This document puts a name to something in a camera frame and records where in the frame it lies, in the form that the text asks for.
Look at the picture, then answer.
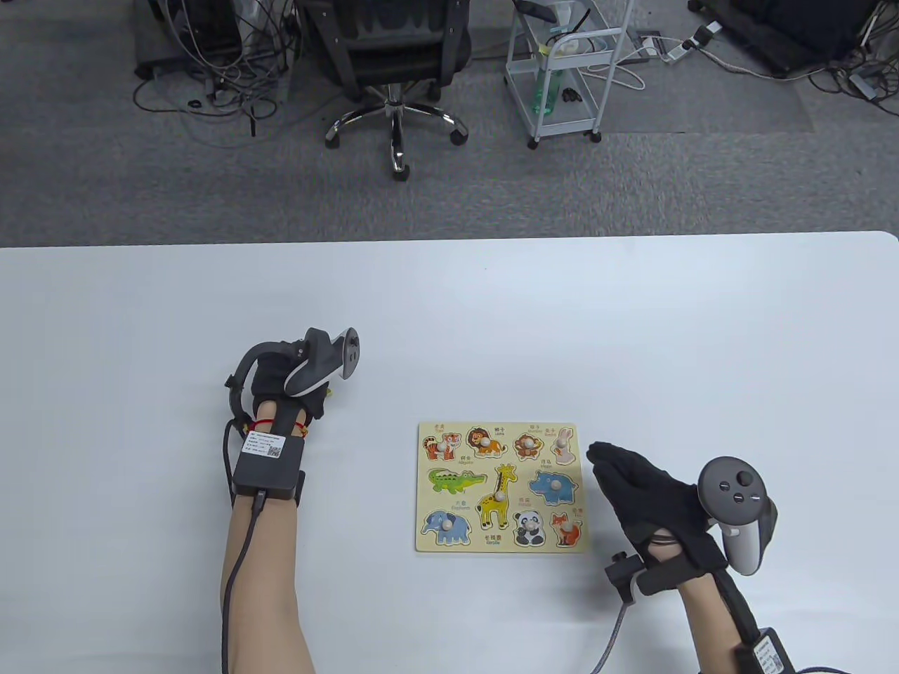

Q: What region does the person's left hand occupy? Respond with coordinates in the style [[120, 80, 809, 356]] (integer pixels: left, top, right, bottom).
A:
[[246, 350, 332, 426]]

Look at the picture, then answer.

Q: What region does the person's right hand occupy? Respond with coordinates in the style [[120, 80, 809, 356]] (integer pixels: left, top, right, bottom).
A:
[[586, 441, 728, 571]]

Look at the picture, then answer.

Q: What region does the person's left forearm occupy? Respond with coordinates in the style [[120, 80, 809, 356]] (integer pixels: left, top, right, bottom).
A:
[[221, 399, 318, 674]]

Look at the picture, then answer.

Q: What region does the black forearm sensor box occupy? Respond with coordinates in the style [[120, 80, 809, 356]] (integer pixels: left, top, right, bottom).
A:
[[735, 627, 810, 674]]

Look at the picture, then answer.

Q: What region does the person's right forearm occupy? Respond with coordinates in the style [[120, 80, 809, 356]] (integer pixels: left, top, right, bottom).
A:
[[676, 567, 798, 674]]

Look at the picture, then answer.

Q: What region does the grey left hand controller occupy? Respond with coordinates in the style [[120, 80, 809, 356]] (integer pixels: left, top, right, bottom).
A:
[[284, 326, 363, 398]]

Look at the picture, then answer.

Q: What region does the grey hand controller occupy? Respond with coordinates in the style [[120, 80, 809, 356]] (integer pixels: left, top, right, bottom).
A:
[[697, 456, 779, 577], [284, 326, 363, 398]]

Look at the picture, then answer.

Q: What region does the blue hippo puzzle piece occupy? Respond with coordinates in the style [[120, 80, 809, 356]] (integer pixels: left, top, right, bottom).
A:
[[528, 469, 581, 503]]

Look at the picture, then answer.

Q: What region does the black wrist sensor box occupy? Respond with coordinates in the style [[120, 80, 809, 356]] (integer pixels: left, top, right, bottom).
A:
[[232, 428, 307, 503]]

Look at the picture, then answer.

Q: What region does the panda puzzle piece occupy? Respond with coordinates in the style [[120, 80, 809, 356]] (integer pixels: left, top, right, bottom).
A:
[[513, 510, 546, 548]]

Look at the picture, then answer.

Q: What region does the yellow giraffe puzzle piece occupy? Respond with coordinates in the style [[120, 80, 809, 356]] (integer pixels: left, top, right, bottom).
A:
[[476, 464, 520, 530]]

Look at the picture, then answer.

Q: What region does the grey right hand controller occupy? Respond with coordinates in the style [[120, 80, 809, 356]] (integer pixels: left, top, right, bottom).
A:
[[697, 456, 779, 577]]

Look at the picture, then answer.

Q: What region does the wooden animal puzzle board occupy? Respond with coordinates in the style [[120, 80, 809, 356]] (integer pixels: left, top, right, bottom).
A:
[[415, 421, 593, 555]]

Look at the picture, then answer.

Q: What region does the blue elephant puzzle piece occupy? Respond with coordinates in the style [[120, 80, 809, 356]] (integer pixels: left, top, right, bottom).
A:
[[422, 510, 473, 546]]

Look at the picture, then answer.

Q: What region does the black office chair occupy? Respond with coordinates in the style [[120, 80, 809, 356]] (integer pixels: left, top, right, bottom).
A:
[[294, 0, 473, 183]]

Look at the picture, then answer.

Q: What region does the green plastic bottle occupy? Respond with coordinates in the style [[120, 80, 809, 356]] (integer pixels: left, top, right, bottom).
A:
[[532, 51, 564, 117]]

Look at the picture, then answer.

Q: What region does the black equipment stand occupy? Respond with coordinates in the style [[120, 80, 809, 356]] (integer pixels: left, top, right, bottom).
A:
[[135, 0, 247, 79]]

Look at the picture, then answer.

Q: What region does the black equipment base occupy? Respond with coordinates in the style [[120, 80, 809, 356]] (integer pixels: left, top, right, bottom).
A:
[[688, 0, 899, 79]]

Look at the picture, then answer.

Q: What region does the black curved glove bracket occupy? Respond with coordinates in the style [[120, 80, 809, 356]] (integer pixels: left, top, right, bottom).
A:
[[225, 341, 304, 423]]

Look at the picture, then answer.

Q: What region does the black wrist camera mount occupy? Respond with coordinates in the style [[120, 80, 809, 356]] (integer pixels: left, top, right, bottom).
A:
[[607, 549, 731, 604]]

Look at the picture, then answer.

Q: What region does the grey braided wrist cable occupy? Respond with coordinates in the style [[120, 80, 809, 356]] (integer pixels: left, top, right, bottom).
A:
[[586, 598, 633, 674]]

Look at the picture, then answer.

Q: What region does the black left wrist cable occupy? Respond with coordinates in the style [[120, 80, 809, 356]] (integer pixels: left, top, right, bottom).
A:
[[221, 420, 266, 674]]

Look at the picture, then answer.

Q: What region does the tangle of black cables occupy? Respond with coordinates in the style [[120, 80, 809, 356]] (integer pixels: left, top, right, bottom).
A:
[[132, 0, 290, 138]]

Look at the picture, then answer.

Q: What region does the white wire trolley cart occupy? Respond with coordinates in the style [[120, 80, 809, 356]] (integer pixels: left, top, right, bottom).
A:
[[504, 0, 637, 150]]

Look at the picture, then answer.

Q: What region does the white cable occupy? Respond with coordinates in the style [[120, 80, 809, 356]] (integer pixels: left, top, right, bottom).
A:
[[580, 56, 648, 93]]

